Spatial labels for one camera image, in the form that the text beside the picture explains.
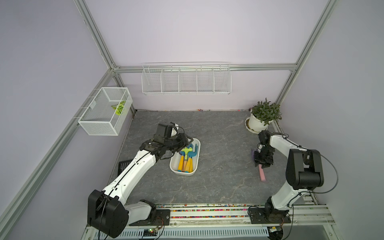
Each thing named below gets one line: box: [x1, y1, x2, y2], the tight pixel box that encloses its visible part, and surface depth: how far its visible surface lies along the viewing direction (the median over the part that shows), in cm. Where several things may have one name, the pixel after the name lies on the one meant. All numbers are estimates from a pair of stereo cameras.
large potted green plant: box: [245, 97, 283, 134], surface depth 96 cm
